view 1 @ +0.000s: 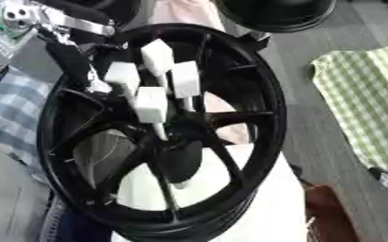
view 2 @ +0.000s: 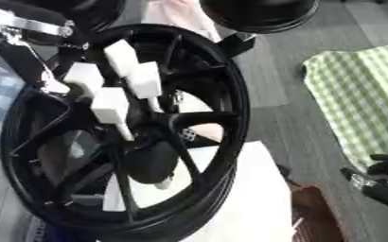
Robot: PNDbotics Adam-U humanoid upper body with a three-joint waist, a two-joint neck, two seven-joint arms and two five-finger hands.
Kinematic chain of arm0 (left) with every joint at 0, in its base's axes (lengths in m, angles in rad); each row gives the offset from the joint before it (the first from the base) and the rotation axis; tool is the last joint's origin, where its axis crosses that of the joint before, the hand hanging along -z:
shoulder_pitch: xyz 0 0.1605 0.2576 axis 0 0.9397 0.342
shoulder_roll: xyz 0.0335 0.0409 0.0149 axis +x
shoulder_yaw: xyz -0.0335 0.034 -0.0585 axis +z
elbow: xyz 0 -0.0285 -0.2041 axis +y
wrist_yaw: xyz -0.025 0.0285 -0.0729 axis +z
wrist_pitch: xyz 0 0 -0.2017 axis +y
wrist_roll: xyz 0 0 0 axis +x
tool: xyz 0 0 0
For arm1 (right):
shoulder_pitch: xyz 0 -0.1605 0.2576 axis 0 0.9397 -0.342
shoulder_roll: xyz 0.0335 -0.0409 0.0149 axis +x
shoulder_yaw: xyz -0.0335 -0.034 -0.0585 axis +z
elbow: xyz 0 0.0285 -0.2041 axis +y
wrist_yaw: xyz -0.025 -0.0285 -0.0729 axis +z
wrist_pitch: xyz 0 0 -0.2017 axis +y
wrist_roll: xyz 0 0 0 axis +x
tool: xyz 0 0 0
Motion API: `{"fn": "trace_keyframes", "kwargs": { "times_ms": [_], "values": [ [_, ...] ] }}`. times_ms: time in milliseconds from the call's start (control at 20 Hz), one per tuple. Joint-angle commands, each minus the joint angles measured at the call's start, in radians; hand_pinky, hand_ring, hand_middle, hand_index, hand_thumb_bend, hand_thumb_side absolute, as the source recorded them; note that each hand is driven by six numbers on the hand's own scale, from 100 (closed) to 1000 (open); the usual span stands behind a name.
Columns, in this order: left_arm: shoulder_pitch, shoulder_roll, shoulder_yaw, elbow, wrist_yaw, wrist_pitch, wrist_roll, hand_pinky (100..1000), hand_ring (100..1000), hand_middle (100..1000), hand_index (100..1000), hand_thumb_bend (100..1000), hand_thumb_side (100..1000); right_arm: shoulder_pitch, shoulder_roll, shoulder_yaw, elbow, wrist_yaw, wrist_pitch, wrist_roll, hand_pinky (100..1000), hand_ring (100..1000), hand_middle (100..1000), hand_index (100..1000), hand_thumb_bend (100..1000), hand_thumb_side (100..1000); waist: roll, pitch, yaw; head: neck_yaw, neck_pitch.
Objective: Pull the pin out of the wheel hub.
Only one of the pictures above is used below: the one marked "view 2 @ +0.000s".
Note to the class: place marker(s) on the black spoked wheel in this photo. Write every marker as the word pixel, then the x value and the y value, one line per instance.
pixel 225 104

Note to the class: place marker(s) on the white platform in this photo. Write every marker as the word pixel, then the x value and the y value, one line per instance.
pixel 255 201

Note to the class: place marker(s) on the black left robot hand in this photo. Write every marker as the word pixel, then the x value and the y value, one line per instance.
pixel 18 60

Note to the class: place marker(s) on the brown wooden box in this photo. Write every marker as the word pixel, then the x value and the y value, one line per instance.
pixel 316 214

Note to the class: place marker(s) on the black wheel stand block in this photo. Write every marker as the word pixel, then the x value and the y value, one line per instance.
pixel 239 45

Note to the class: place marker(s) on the pale pink fabric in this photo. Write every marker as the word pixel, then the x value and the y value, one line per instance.
pixel 183 15

